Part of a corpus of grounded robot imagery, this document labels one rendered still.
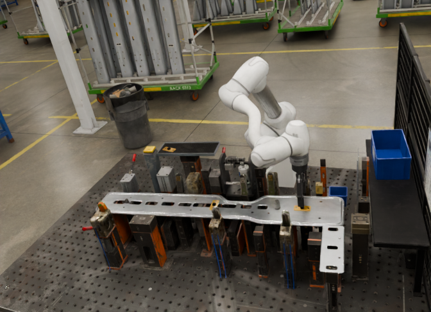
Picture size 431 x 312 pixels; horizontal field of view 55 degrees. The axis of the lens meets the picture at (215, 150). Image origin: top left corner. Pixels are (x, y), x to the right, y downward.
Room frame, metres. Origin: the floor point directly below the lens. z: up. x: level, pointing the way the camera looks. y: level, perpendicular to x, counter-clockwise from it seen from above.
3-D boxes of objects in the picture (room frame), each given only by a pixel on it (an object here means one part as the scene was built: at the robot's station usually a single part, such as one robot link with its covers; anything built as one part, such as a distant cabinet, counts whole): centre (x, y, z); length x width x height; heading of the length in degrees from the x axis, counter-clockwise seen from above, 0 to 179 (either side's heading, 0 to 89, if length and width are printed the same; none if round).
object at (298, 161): (1.65, -0.38, 1.31); 0.09 x 0.09 x 0.06
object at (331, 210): (1.81, 0.08, 1.00); 1.38 x 0.22 x 0.02; 70
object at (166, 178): (2.08, 0.31, 0.90); 0.13 x 0.10 x 0.41; 160
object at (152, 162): (2.30, 0.40, 0.92); 0.08 x 0.08 x 0.44; 70
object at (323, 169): (1.76, -0.52, 0.95); 0.03 x 0.01 x 0.50; 70
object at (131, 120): (4.78, 0.96, 0.36); 0.54 x 0.50 x 0.73; 152
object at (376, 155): (1.85, -0.91, 1.10); 0.30 x 0.17 x 0.13; 162
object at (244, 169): (1.97, -0.10, 0.94); 0.18 x 0.13 x 0.49; 70
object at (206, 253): (1.84, 0.14, 0.84); 0.17 x 0.06 x 0.29; 160
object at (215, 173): (2.01, 0.02, 0.89); 0.13 x 0.11 x 0.38; 160
